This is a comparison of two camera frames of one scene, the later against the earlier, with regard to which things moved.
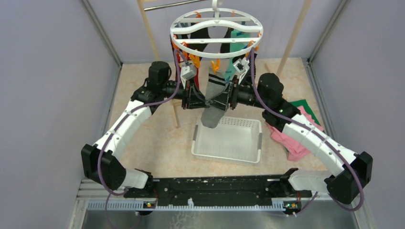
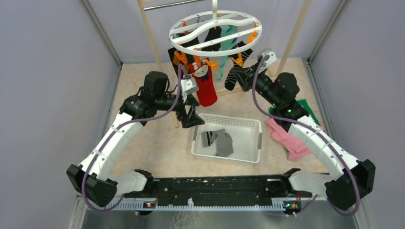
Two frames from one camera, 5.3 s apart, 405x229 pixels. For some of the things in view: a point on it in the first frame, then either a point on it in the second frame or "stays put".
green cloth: [303, 103] stays put
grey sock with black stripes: [211, 116] → [223, 141]
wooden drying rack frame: [155, 55] stays put
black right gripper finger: [218, 100] → [241, 74]
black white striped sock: [225, 47] → [238, 60]
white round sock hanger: [217, 32] stays put
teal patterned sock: [236, 47] → [226, 30]
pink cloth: [295, 150] stays put
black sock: [202, 33] → [214, 33]
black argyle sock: [186, 36] → [177, 57]
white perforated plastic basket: [233, 139] stays put
